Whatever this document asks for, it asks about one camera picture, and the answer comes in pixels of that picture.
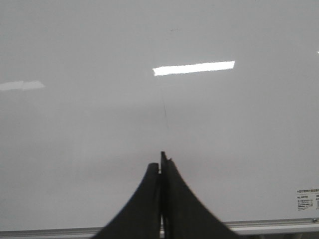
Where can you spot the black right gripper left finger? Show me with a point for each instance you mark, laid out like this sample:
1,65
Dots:
140,217

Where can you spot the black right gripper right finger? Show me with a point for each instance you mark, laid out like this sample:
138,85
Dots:
184,216

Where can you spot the white whiteboard with aluminium frame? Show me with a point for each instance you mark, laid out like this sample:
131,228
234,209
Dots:
91,91

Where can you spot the white product label sticker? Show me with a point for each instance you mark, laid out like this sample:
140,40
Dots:
307,199

